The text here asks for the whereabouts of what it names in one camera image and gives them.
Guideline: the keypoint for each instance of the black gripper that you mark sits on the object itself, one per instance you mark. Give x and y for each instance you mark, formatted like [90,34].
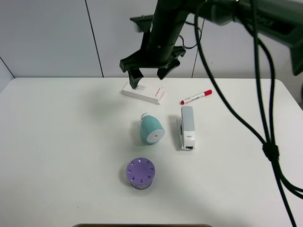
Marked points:
[158,49]

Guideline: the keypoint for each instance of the teal pencil sharpener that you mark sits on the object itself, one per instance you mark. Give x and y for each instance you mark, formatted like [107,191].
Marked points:
[151,130]

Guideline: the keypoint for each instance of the dark robot arm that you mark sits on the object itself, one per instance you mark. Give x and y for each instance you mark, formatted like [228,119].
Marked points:
[281,20]

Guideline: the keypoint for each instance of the grey white stapler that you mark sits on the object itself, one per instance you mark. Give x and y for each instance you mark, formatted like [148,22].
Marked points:
[186,129]

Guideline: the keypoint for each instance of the white cardboard box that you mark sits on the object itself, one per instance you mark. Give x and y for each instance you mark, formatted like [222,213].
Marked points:
[147,93]

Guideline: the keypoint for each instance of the red white marker pen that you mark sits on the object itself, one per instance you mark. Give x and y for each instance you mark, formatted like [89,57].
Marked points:
[195,97]

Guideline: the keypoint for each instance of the purple round jar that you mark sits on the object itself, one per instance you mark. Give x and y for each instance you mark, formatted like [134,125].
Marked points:
[140,173]

